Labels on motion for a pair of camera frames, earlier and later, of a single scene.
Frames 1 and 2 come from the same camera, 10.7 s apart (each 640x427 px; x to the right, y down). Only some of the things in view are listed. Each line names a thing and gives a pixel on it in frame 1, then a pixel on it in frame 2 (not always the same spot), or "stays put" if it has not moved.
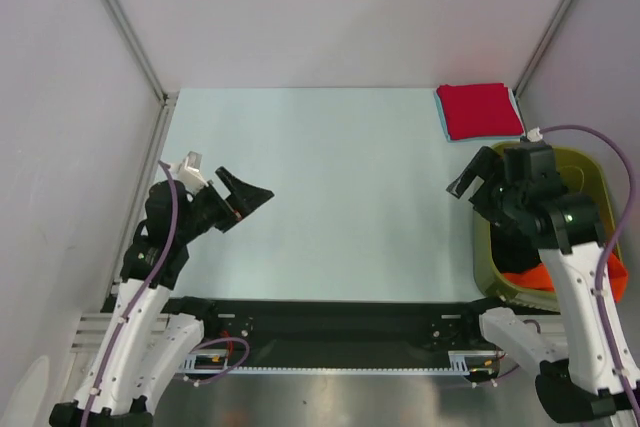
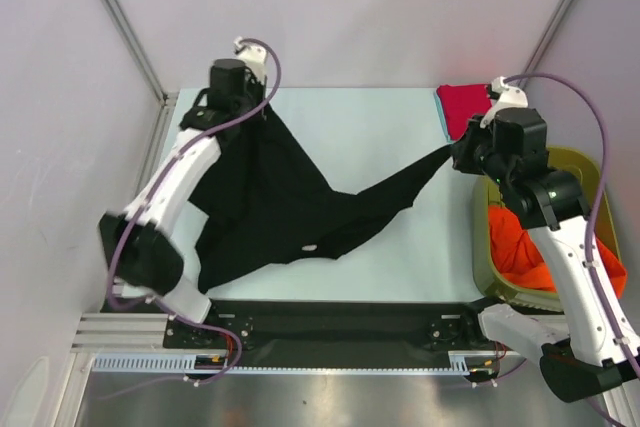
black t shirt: (512, 252) to (265, 199)
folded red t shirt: (478, 111) stays put
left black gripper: (242, 198) to (257, 87)
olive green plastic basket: (580, 173) stays put
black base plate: (343, 333) stays put
